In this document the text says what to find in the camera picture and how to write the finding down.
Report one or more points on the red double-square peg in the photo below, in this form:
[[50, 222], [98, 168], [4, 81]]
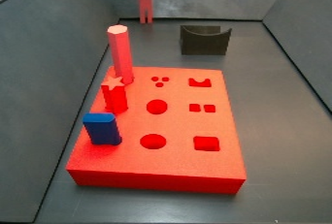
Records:
[[146, 11]]

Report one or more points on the red foam peg board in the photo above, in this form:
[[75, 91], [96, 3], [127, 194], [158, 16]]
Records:
[[179, 144]]

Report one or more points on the red star peg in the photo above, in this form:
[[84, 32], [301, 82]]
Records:
[[114, 95]]

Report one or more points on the blue rounded block peg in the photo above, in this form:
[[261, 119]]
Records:
[[102, 129]]

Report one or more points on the black curved-top block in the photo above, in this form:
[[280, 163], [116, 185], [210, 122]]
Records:
[[203, 40]]

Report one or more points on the pink octagonal tall peg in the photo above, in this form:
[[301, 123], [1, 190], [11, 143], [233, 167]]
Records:
[[120, 52]]

